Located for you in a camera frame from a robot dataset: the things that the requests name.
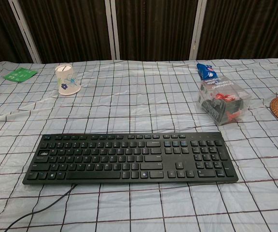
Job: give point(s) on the black computer keyboard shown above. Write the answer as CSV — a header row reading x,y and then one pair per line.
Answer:
x,y
129,159

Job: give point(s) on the checked blue tablecloth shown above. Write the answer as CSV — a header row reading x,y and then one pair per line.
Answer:
x,y
139,108

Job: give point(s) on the blue snack packet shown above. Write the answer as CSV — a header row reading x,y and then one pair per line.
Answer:
x,y
206,71

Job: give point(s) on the white floral paper cup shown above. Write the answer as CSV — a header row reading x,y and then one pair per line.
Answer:
x,y
66,81

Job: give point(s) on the clear plastic capsule box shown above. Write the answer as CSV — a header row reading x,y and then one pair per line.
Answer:
x,y
222,100

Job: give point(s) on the dark folding screen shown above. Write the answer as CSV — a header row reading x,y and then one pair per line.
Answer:
x,y
153,26

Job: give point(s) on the green flat packet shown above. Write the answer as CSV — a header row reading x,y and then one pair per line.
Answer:
x,y
19,75

